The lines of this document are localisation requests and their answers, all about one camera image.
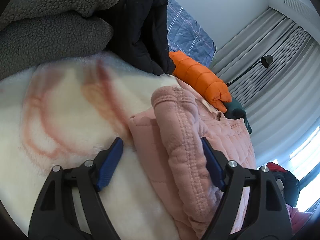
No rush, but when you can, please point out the pink quilted fleece jacket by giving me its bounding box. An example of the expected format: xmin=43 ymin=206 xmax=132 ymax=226
xmin=129 ymin=82 xmax=256 ymax=239

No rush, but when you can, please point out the pink sleeve forearm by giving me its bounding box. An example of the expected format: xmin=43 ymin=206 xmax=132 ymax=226
xmin=286 ymin=204 xmax=312 ymax=235

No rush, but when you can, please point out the grey window curtain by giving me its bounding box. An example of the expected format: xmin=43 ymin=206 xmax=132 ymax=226
xmin=210 ymin=8 xmax=319 ymax=165

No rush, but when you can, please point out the dark green garment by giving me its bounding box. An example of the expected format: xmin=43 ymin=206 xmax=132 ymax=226
xmin=223 ymin=98 xmax=252 ymax=134

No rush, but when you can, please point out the white pink cartoon blanket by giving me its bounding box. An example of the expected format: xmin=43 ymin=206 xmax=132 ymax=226
xmin=1 ymin=53 xmax=179 ymax=239

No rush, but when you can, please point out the orange puffer jacket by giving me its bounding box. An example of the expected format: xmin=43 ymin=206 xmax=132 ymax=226
xmin=169 ymin=51 xmax=232 ymax=113

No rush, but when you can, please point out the black floor lamp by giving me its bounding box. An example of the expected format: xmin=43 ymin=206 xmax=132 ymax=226
xmin=227 ymin=55 xmax=274 ymax=87

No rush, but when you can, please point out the blue plaid bed sheet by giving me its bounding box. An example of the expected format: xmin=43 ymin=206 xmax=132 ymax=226
xmin=167 ymin=0 xmax=216 ymax=67

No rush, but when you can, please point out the grey sherpa fleece garment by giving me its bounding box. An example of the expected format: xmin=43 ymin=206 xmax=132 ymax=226
xmin=1 ymin=0 xmax=119 ymax=79

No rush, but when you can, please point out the black jacket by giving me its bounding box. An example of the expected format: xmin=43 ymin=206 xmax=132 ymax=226
xmin=99 ymin=0 xmax=175 ymax=76

